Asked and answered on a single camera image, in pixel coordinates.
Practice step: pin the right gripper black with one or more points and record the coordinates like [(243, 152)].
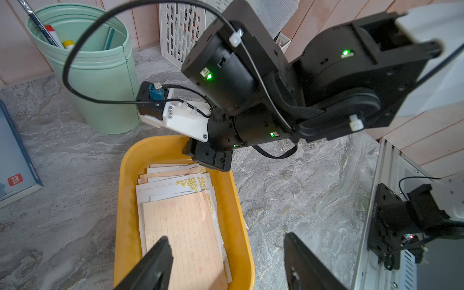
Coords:
[(205, 155)]

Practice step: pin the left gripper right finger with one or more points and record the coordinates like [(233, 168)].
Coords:
[(304, 271)]

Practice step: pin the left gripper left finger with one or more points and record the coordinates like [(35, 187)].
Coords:
[(153, 271)]

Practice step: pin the yellow plastic storage box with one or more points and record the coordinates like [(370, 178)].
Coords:
[(168, 150)]

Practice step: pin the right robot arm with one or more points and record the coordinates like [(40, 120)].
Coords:
[(352, 76)]

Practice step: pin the stack of stationery paper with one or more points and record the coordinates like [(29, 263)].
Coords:
[(179, 202)]

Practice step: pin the white plastic file organizer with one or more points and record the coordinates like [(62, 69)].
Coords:
[(181, 25)]

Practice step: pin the green pen holder cup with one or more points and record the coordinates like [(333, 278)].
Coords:
[(103, 69)]

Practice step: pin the blue booklet on table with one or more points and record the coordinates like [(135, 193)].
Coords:
[(18, 174)]

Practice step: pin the yellow cap marker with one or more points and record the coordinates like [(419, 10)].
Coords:
[(68, 45)]

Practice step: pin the red cap marker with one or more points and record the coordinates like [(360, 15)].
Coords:
[(54, 35)]

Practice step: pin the pencil in cup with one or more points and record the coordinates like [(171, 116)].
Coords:
[(32, 15)]

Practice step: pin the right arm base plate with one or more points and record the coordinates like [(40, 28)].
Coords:
[(381, 238)]

